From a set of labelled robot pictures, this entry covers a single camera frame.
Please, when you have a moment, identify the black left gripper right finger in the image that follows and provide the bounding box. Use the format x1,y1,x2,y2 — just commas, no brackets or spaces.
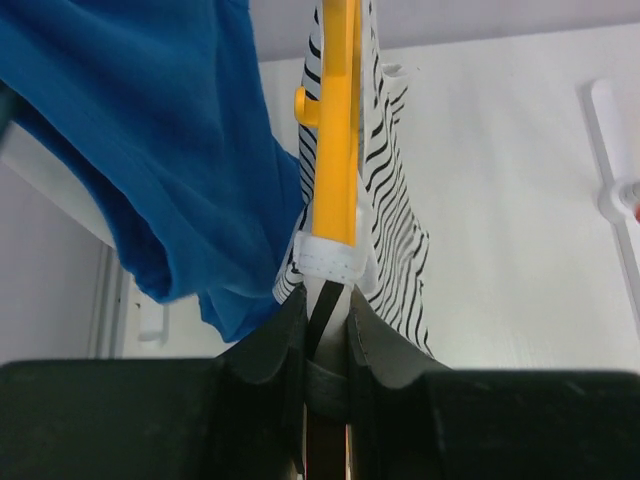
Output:
348,293,639,479

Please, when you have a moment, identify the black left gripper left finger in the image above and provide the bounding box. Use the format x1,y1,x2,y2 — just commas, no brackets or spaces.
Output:
1,288,307,479

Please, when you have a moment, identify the white black-striped tank top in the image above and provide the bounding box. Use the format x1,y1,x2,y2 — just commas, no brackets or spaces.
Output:
273,1,433,358

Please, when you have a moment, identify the yellow hanger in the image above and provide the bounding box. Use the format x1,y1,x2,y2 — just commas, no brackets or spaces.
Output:
294,0,361,247

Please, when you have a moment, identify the blue tank top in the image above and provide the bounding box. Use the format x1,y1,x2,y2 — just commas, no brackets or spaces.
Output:
1,1,303,342

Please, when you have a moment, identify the white clothes rack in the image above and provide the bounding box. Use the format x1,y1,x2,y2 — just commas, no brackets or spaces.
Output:
580,78,639,326

